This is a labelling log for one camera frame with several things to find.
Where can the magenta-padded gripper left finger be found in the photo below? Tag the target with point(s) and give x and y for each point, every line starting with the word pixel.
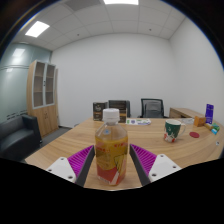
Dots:
pixel 81 160

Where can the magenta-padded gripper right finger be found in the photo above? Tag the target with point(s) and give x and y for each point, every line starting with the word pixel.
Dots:
pixel 145 160

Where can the yellow drink bottle white cap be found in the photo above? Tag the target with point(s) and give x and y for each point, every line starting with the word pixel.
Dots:
pixel 111 150

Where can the white printed leaflet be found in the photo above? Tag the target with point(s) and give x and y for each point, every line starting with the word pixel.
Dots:
pixel 138 122

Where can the green and white mug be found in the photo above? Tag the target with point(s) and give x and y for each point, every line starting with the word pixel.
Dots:
pixel 172 130

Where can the small dark printed box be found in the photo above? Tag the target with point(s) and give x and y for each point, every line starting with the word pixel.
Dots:
pixel 99 111

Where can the black mesh office chair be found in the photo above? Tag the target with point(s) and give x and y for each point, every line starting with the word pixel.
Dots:
pixel 152 108

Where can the flat round red coaster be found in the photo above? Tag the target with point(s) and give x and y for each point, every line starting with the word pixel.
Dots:
pixel 194 134

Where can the wooden glass-door shelf cabinet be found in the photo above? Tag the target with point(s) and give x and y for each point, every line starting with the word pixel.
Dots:
pixel 45 118

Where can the white paper card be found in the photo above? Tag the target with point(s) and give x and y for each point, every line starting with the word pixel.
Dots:
pixel 188 121

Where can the orange cardboard box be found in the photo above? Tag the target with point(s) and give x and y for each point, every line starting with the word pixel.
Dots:
pixel 199 121

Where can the black leather sofa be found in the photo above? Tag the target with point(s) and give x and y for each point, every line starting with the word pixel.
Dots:
pixel 16 136

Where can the small blue box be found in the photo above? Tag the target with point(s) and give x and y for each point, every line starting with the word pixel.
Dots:
pixel 214 131

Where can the green flat packet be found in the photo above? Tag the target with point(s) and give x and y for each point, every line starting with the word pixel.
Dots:
pixel 216 126

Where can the purple upright box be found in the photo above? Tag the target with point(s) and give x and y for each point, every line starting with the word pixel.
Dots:
pixel 209 114

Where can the rectangular ceiling light panel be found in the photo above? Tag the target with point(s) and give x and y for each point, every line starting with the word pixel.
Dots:
pixel 37 29
pixel 120 2

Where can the ceiling air vent grille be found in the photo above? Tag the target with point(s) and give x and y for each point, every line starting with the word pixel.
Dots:
pixel 81 3

